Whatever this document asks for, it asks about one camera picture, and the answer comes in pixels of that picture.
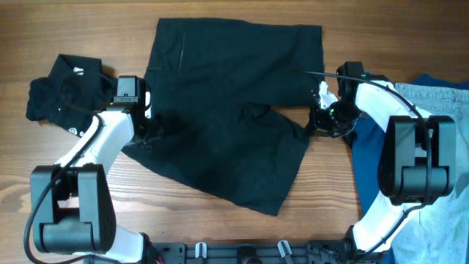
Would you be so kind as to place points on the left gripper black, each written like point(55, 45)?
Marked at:
point(159, 133)

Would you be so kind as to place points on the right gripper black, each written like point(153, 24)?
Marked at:
point(318, 122)

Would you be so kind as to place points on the black shorts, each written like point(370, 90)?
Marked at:
point(217, 84)

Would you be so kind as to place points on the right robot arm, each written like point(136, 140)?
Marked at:
point(416, 165)

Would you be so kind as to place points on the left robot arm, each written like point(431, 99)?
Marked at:
point(72, 211)

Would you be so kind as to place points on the blue shirt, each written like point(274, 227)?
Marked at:
point(439, 233)

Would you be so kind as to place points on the folded black polo shirt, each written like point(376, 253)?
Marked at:
point(75, 87)

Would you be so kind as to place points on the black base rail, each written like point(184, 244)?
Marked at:
point(282, 252)

